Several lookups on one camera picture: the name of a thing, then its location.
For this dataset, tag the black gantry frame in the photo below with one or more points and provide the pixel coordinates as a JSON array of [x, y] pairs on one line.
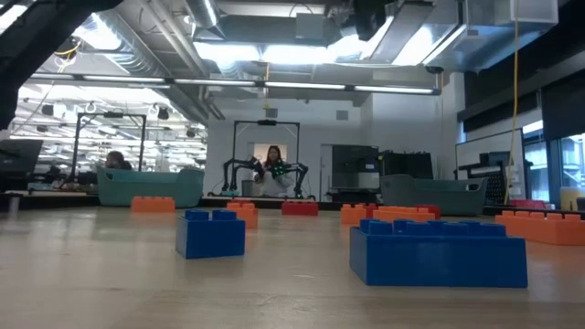
[[266, 122], [109, 115]]

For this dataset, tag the long blue toy block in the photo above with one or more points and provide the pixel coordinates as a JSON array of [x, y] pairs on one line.
[[439, 256]]

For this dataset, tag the red storage bin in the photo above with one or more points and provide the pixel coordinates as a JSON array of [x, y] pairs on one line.
[[528, 204]]

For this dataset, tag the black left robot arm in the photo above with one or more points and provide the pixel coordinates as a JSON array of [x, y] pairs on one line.
[[36, 41]]

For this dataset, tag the black pegboard rack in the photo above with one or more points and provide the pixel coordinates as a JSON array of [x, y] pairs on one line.
[[496, 183]]

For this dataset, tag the small orange toy block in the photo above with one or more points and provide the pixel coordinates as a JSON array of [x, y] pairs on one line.
[[353, 215], [251, 219]]

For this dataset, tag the small blue toy block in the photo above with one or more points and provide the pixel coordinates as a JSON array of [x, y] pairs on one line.
[[210, 235]]

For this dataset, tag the long orange toy block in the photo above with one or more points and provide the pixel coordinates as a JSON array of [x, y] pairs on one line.
[[541, 228], [402, 214], [153, 204]]

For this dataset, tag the black cabinet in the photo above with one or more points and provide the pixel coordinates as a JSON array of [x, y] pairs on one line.
[[407, 164], [354, 166]]

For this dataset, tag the small red toy block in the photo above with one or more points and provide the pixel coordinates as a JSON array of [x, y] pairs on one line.
[[369, 207], [432, 210]]

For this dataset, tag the long LED light bar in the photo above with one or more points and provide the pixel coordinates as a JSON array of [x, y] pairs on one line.
[[215, 82]]

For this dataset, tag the black aluminium table frame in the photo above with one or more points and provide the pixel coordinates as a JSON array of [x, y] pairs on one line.
[[45, 201]]

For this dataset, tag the whiteboard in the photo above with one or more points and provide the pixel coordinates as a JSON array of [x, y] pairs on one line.
[[466, 155]]

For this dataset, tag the large rectangular ventilation duct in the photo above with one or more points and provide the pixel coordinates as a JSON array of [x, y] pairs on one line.
[[457, 36]]

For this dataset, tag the black background robot arm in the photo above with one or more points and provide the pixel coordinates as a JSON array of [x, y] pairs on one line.
[[233, 176], [297, 176]]

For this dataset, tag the pale yellow container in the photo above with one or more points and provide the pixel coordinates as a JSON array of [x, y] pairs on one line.
[[572, 199]]

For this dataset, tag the grey-green plastic bin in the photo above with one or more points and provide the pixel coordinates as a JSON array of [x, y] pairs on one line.
[[434, 194]]

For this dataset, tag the long red toy block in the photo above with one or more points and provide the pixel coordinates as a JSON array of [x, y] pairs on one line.
[[300, 208]]

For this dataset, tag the teal plastic bin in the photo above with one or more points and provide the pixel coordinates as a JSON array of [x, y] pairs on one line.
[[151, 187]]

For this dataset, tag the dark monitor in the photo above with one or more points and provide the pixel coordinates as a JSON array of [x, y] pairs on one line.
[[20, 155]]

